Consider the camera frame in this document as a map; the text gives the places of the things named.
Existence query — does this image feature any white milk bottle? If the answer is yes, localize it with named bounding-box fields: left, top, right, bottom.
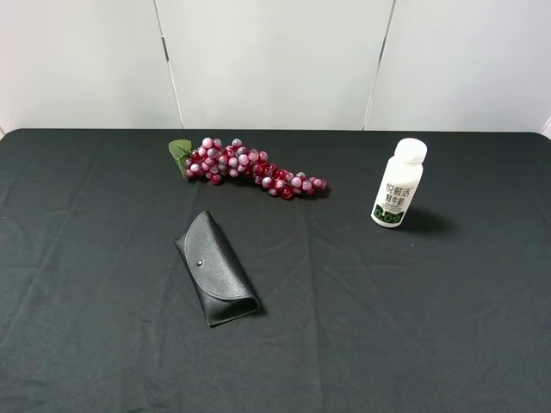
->
left=371, top=138, right=427, bottom=228

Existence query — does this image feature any red artificial grape bunch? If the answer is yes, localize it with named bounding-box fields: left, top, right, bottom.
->
left=168, top=137, right=328, bottom=200

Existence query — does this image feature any black leather glasses case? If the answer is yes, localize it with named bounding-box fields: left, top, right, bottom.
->
left=174, top=211, right=260, bottom=327

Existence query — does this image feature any black tablecloth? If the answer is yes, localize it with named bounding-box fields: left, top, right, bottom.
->
left=1, top=129, right=550, bottom=412

